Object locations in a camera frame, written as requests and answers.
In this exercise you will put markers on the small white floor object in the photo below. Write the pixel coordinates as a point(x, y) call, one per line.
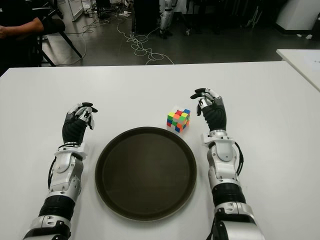
point(309, 36)

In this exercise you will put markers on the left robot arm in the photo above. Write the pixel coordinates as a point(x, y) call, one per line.
point(63, 170)

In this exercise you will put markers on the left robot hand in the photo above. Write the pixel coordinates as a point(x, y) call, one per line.
point(72, 130)

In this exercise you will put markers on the multicolour Rubik's cube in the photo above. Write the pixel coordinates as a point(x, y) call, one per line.
point(178, 120)

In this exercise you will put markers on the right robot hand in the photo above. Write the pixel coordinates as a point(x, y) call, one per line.
point(216, 115)

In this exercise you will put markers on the white board panel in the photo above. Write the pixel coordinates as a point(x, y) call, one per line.
point(72, 8)

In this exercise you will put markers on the round dark brown plate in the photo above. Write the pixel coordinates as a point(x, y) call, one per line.
point(145, 175)

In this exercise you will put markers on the white humanoid robot background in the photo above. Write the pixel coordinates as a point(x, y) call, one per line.
point(165, 20)

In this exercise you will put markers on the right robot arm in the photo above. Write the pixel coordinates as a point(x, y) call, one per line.
point(225, 155)

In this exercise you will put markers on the black chair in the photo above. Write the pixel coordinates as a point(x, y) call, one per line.
point(58, 26)

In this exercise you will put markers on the white side table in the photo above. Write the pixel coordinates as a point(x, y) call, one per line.
point(302, 62)

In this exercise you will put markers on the person bare forearm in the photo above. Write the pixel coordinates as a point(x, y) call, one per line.
point(25, 27)

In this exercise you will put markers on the black cabinet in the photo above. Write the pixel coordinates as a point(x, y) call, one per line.
point(146, 15)

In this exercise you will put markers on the white machine housing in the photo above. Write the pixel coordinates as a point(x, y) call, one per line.
point(297, 15)

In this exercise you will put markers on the seated person black clothes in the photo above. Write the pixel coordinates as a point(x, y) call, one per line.
point(15, 10)

